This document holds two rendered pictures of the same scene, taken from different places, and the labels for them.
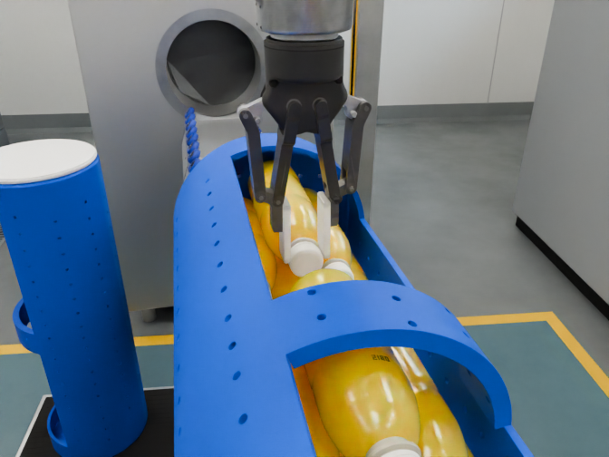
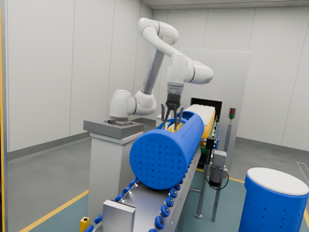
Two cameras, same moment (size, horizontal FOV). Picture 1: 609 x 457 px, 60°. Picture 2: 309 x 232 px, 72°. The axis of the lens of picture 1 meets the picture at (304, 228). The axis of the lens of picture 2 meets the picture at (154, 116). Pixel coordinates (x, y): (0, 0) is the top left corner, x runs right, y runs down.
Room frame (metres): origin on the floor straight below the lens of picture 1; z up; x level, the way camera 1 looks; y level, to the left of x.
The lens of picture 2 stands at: (1.60, 0.50, 1.48)
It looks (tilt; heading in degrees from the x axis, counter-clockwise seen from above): 10 degrees down; 209
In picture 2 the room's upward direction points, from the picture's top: 6 degrees clockwise
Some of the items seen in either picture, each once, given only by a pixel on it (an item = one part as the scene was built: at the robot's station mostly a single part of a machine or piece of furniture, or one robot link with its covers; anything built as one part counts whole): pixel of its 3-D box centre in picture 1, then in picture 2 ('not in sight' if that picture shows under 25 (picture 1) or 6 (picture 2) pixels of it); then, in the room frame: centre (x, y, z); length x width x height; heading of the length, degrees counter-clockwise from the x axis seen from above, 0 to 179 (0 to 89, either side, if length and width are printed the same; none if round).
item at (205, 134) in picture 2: not in sight; (203, 134); (-0.34, -0.04, 1.00); 0.07 x 0.07 x 0.19
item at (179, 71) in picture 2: not in sight; (179, 68); (0.51, 0.01, 1.54); 0.13 x 0.11 x 0.16; 148
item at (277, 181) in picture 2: not in sight; (276, 180); (0.37, 0.57, 1.03); 0.28 x 0.28 x 0.01
